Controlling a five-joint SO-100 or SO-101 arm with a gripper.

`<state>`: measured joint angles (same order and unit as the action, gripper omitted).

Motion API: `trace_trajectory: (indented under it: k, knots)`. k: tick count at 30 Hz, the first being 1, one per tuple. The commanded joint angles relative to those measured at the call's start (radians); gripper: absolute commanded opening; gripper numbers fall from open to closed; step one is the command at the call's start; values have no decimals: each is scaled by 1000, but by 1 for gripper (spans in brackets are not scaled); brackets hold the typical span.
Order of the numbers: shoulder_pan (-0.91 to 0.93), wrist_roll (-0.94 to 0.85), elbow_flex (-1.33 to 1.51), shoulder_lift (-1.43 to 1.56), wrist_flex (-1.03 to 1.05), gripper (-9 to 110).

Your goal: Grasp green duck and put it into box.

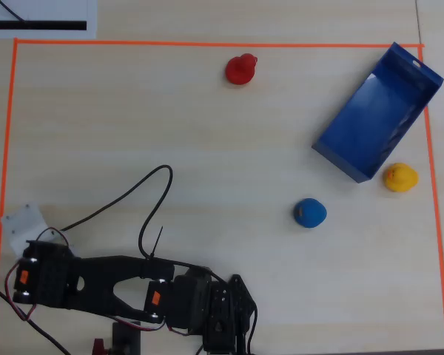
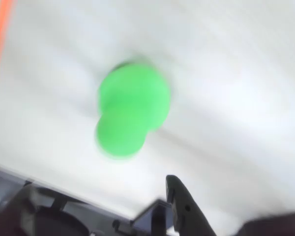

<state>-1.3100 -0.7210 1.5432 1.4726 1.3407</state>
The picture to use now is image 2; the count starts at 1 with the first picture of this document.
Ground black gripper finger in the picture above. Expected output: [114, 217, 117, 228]
[165, 174, 217, 236]
[242, 212, 295, 236]

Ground orange tape strip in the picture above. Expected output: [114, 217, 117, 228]
[0, 0, 16, 93]

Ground green rubber duck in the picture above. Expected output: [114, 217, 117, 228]
[95, 61, 172, 162]

